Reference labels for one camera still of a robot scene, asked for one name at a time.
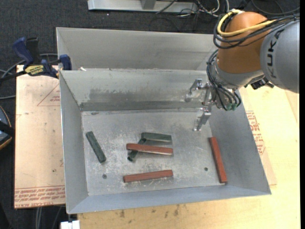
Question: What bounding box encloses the dark green flat block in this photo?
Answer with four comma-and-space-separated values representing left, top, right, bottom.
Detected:
141, 132, 173, 144
85, 131, 107, 164
127, 138, 147, 162

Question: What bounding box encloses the red-brown flat block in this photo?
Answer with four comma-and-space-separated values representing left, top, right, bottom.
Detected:
122, 169, 174, 183
208, 136, 228, 184
126, 143, 174, 156

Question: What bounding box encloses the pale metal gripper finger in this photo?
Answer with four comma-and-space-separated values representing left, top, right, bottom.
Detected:
185, 78, 204, 103
192, 110, 212, 132

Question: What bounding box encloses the brown cardboard board, red print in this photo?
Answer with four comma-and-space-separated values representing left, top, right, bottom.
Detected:
13, 64, 278, 210

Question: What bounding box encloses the black cylinder on white bracket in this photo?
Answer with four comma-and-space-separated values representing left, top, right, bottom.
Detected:
250, 77, 275, 90

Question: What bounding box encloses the grey metal bin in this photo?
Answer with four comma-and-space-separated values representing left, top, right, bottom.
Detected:
56, 27, 272, 215

